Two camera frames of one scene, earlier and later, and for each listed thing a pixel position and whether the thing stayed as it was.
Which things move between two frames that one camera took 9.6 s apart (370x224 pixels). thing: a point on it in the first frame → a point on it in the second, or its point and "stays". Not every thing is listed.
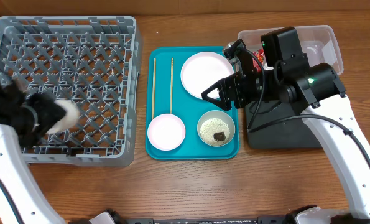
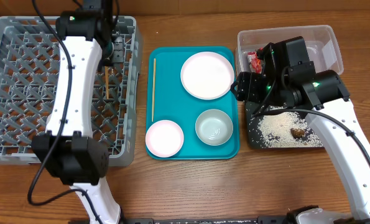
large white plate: x=201 y=70 stays
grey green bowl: x=216 y=128 stays
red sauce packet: x=260 y=53 stays
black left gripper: x=52 y=111 → x=119 y=57
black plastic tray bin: x=273 y=125 stays
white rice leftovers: x=211 y=126 → x=274 y=130
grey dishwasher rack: x=92 y=61 stays
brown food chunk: x=219 y=136 → x=297 y=133
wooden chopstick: x=171 y=89 → x=107 y=82
